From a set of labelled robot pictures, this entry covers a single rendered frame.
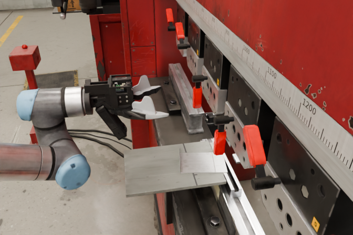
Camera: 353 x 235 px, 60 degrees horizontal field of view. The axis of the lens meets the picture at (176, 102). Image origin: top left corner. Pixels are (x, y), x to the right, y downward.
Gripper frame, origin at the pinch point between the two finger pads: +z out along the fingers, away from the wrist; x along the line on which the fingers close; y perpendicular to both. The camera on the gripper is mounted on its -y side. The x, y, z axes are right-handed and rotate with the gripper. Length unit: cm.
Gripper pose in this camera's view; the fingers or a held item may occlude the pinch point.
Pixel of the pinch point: (165, 102)
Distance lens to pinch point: 79.9
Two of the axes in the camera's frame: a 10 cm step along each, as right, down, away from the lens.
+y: 0.1, -8.7, -5.0
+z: 9.9, -0.7, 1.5
